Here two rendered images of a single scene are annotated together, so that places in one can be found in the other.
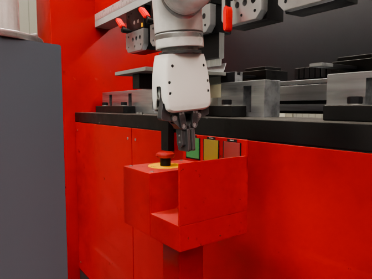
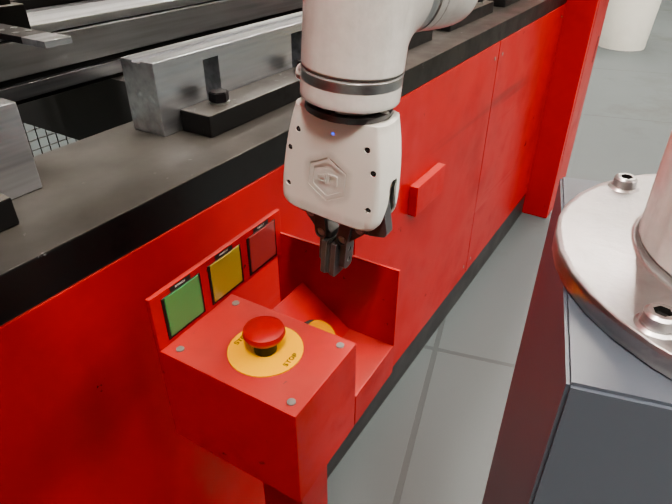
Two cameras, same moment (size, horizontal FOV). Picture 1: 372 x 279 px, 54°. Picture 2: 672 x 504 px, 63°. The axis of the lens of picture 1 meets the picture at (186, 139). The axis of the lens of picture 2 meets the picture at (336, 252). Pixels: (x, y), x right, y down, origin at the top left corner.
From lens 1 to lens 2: 97 cm
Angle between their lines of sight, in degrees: 106
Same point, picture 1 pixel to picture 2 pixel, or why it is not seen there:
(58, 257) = not seen: outside the picture
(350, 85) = (186, 75)
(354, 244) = not seen: hidden behind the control
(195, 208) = (369, 318)
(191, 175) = (379, 280)
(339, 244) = not seen: hidden behind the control
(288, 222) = (251, 287)
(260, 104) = (23, 163)
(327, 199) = (284, 223)
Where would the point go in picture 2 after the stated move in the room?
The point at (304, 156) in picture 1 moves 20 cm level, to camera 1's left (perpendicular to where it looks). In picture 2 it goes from (259, 193) to (311, 272)
